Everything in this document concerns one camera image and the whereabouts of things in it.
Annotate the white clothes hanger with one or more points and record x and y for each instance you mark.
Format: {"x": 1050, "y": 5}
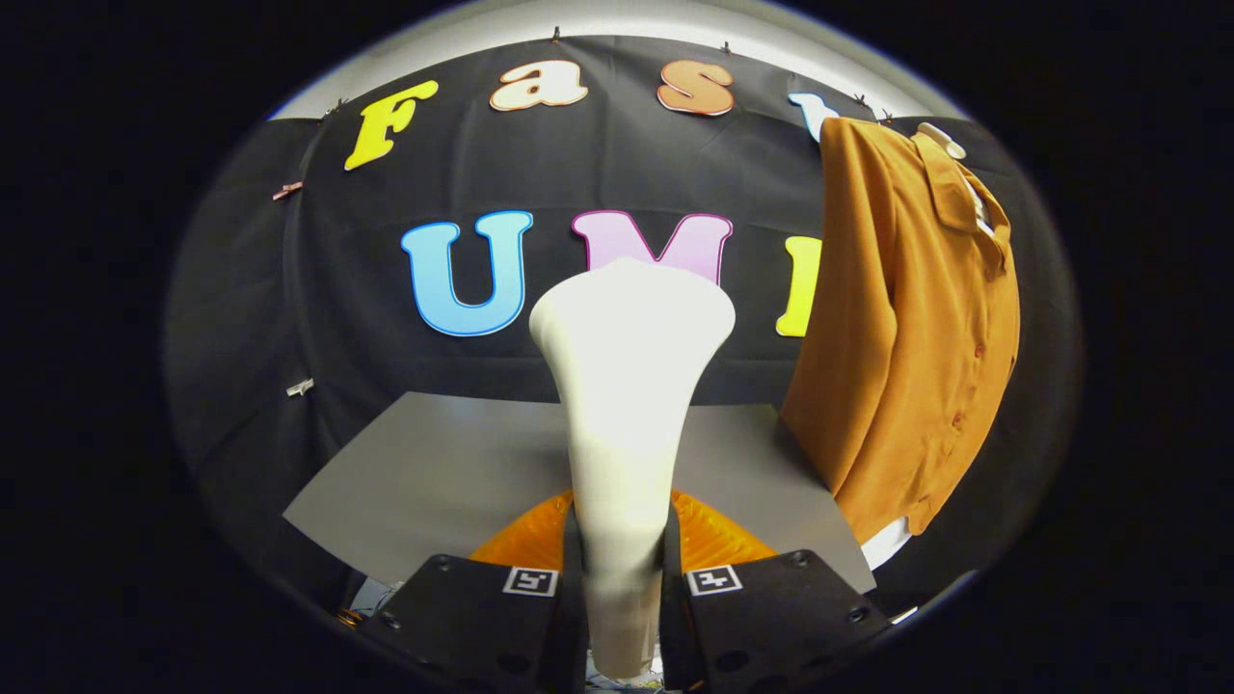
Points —
{"x": 940, "y": 138}

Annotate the orange button shirt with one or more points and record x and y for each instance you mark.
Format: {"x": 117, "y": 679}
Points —
{"x": 897, "y": 337}

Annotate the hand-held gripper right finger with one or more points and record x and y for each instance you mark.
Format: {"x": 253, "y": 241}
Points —
{"x": 771, "y": 622}

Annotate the row of black clips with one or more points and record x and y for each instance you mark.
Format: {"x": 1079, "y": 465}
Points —
{"x": 556, "y": 35}

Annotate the copper clip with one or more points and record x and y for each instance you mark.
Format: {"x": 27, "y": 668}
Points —
{"x": 286, "y": 190}

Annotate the silver clip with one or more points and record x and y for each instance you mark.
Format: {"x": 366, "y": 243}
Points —
{"x": 300, "y": 387}

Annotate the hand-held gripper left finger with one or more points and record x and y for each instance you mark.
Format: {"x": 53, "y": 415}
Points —
{"x": 482, "y": 622}

